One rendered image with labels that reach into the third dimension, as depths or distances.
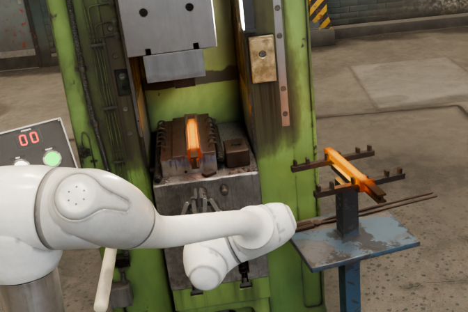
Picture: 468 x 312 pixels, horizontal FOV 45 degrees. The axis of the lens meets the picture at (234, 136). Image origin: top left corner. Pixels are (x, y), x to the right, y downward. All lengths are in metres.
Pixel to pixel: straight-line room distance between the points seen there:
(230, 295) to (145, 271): 0.39
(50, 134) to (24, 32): 6.63
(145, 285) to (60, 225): 1.63
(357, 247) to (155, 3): 1.06
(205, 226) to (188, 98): 1.36
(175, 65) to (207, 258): 0.80
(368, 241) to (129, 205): 1.29
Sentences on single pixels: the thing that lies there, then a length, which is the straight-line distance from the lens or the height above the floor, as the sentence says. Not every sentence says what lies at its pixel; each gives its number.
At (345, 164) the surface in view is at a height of 0.95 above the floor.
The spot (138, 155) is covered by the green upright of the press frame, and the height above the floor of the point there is 0.95.
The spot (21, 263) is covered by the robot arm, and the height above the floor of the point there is 1.31.
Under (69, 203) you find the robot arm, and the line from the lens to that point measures 0.83.
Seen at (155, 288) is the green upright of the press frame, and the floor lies 0.35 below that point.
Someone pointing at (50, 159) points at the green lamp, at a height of 1.09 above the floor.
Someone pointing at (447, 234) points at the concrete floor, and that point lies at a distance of 3.40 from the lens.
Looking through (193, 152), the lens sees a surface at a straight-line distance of 1.97.
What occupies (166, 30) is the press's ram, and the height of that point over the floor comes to 1.44.
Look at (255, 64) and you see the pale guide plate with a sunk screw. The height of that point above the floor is 1.26.
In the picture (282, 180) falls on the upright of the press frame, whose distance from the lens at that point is 2.27.
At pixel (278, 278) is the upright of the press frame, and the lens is 2.50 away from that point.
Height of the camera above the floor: 1.78
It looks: 22 degrees down
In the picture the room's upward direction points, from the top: 6 degrees counter-clockwise
